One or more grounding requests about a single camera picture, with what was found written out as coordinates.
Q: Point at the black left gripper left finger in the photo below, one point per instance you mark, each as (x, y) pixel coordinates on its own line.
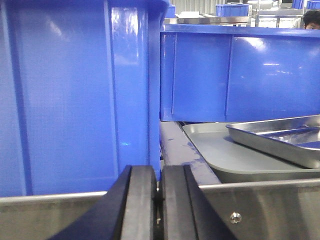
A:
(126, 212)

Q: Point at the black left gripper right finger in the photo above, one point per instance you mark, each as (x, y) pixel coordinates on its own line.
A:
(186, 212)

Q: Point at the silver metal tray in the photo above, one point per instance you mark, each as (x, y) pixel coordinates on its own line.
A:
(294, 139)

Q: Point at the grey plastic tray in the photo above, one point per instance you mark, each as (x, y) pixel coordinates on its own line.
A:
(235, 163)

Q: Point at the large blue plastic crate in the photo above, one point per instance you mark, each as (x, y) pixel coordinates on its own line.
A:
(79, 93)

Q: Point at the blue plastic crate right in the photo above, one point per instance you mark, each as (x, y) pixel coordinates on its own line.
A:
(238, 74)

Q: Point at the distant blue crate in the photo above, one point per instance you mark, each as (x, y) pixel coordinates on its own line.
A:
(232, 10)

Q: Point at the person head in background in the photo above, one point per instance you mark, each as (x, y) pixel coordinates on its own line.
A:
(311, 20)

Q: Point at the silver screw in rail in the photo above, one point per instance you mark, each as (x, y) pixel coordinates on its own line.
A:
(235, 218)

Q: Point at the steel side guide rail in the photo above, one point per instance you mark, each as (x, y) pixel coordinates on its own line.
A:
(177, 150)

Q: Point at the stainless steel shelf front rail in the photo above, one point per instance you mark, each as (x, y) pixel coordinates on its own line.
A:
(270, 210)

